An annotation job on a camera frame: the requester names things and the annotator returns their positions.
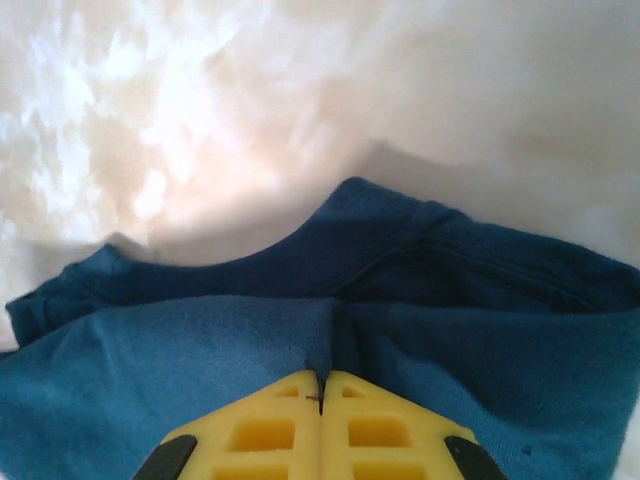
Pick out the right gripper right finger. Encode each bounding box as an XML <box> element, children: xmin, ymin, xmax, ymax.
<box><xmin>319</xmin><ymin>370</ymin><xmax>506</xmax><ymax>480</ymax></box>

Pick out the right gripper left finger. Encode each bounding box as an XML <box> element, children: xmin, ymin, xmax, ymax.
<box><xmin>139</xmin><ymin>369</ymin><xmax>321</xmax><ymax>480</ymax></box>

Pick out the navy blue t-shirt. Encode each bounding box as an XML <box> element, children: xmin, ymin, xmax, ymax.
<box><xmin>0</xmin><ymin>175</ymin><xmax>640</xmax><ymax>480</ymax></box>

